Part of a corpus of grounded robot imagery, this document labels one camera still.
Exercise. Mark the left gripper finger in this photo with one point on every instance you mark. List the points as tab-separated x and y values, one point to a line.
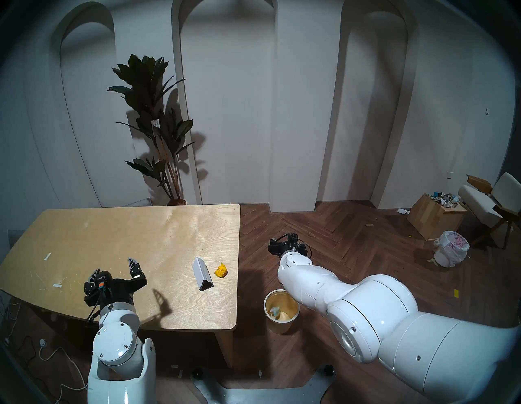
135	271
94	277

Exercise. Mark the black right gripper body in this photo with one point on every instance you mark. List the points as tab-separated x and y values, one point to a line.
287	247

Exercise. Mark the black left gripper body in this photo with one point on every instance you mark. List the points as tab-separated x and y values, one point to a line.
120	291

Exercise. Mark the light blue wrapper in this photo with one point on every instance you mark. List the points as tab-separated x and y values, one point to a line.
274	312

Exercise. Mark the yellow wrapper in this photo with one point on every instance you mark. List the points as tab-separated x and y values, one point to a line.
221	272

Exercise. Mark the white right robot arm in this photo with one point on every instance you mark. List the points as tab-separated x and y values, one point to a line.
374	317

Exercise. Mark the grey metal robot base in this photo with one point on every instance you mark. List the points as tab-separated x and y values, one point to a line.
260	395

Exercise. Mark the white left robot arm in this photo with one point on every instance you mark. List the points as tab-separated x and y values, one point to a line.
118	346

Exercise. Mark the round beige trash bin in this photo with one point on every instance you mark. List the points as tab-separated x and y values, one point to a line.
281	321

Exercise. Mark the bin with white plastic bag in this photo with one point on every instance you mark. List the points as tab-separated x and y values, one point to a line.
451	249

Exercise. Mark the pile of mixed small trash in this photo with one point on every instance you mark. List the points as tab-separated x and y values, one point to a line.
443	198

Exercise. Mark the light wooden table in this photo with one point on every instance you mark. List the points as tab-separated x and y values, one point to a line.
122	240

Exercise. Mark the wooden cube box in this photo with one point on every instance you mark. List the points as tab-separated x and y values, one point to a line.
431	220

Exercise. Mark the tall green potted plant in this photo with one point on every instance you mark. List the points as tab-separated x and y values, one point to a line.
146	93

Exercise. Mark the cream cushioned wooden armchair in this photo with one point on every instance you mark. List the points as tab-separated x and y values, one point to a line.
482	203

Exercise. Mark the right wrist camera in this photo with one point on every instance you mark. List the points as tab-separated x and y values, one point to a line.
292	239

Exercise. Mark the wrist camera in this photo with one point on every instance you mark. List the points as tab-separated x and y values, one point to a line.
101	285
292	239

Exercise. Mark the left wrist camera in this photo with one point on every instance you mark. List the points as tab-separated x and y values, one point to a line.
101	285

